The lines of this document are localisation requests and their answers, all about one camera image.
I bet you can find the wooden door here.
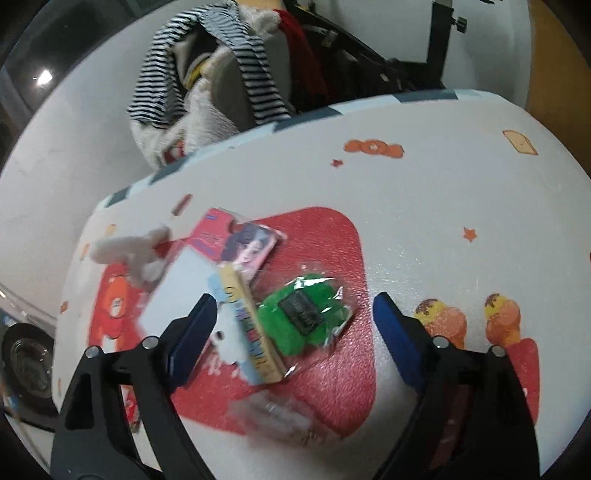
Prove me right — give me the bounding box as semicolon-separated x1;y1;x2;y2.
522;0;591;252

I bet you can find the grey chair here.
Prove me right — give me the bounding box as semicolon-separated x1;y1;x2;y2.
217;34;296;132

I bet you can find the red scarf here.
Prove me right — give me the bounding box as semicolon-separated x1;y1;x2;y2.
274;9;329;100

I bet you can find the white plush toy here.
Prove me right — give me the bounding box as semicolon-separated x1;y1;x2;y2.
89;226;174;287

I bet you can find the clear plastic wrapper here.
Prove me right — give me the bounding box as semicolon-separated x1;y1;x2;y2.
228;392;335;448

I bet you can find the black and white striped shirt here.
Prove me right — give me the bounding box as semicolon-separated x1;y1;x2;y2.
127;2;296;130

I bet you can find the pink card packet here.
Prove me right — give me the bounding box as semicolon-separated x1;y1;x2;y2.
188;208;288;282

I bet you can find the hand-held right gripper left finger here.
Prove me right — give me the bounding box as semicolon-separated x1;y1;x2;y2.
50;293;218;480

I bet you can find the dark window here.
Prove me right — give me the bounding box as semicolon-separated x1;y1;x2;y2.
0;0;158;158

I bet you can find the green item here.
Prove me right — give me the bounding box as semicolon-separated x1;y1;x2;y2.
255;262;357;371

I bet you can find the yellow and blue card pack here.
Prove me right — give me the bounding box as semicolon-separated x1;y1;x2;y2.
137;249;291;386

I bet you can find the washing machine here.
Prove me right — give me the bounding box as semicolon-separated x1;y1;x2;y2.
0;281;61;432

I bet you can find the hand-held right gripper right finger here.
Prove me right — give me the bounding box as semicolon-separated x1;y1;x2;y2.
373;292;541;480

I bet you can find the cream fleece coat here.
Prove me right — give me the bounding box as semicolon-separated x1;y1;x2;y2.
130;44;259;169

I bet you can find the black exercise bike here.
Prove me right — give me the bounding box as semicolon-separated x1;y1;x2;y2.
295;0;467;114

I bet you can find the black garment with yellow stripes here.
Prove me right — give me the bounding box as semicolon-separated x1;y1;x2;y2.
178;21;232;90

